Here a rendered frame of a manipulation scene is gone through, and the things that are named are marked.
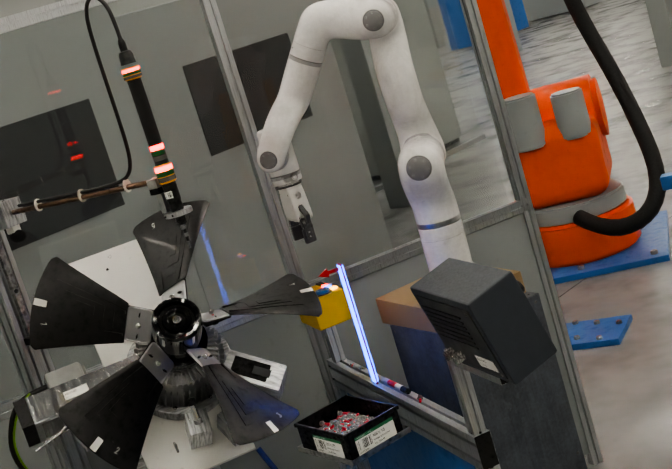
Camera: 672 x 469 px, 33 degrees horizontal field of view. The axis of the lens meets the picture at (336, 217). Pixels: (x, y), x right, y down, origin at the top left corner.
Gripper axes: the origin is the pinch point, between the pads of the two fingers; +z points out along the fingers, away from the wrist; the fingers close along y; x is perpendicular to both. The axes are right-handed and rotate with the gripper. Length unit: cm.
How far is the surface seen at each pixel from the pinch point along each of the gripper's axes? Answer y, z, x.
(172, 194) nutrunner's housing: -27, -26, 36
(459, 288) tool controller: -99, 0, 4
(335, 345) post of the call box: 3.5, 32.9, -0.3
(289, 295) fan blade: -27.2, 6.9, 16.5
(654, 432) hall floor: 47, 123, -120
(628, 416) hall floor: 67, 123, -123
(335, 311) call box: -3.6, 21.7, -1.0
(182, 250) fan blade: -16.2, -11.0, 36.2
